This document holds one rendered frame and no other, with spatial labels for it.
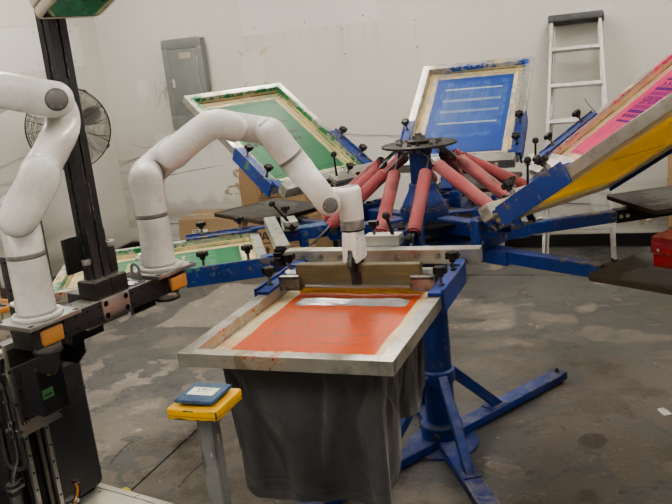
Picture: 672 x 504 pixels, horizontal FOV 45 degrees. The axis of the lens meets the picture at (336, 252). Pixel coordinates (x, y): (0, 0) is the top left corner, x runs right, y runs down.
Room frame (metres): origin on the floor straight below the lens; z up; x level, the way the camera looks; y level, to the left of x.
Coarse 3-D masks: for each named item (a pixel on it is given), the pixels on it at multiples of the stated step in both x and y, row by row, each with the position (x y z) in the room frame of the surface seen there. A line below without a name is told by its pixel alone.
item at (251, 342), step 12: (288, 312) 2.35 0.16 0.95; (264, 324) 2.26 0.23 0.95; (276, 324) 2.25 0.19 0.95; (252, 336) 2.17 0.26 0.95; (264, 336) 2.16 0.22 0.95; (240, 348) 2.08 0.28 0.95; (252, 348) 2.07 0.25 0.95; (264, 348) 2.06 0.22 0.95; (276, 348) 2.05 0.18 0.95; (288, 348) 2.04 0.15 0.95; (300, 348) 2.03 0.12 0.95
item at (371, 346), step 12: (396, 312) 2.24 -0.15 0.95; (384, 324) 2.15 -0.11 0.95; (396, 324) 2.14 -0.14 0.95; (372, 336) 2.06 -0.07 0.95; (384, 336) 2.05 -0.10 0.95; (312, 348) 2.02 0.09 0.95; (324, 348) 2.01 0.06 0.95; (336, 348) 2.00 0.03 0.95; (348, 348) 1.99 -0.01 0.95; (360, 348) 1.98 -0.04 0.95; (372, 348) 1.97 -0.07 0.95
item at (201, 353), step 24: (240, 312) 2.29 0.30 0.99; (432, 312) 2.14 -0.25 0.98; (216, 336) 2.12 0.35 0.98; (408, 336) 1.94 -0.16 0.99; (192, 360) 1.99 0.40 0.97; (216, 360) 1.96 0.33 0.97; (240, 360) 1.93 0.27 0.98; (264, 360) 1.91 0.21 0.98; (288, 360) 1.88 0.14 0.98; (312, 360) 1.86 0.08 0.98; (336, 360) 1.84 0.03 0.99; (360, 360) 1.81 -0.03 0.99; (384, 360) 1.80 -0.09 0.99
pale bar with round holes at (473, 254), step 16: (304, 256) 2.79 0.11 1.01; (320, 256) 2.75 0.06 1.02; (336, 256) 2.71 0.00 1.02; (368, 256) 2.66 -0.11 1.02; (384, 256) 2.64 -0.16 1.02; (400, 256) 2.62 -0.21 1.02; (416, 256) 2.63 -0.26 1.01; (432, 256) 2.58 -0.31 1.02; (464, 256) 2.54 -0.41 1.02; (480, 256) 2.54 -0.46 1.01
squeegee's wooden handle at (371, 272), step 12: (300, 264) 2.51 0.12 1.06; (312, 264) 2.49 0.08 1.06; (324, 264) 2.47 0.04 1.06; (336, 264) 2.46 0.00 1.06; (360, 264) 2.43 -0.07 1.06; (372, 264) 2.41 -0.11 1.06; (384, 264) 2.40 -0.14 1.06; (396, 264) 2.39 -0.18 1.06; (408, 264) 2.37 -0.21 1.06; (420, 264) 2.37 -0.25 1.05; (300, 276) 2.50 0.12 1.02; (312, 276) 2.49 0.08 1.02; (324, 276) 2.47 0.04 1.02; (336, 276) 2.46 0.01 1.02; (348, 276) 2.44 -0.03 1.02; (372, 276) 2.41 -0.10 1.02; (384, 276) 2.40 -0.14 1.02; (396, 276) 2.39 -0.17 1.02; (408, 276) 2.37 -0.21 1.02
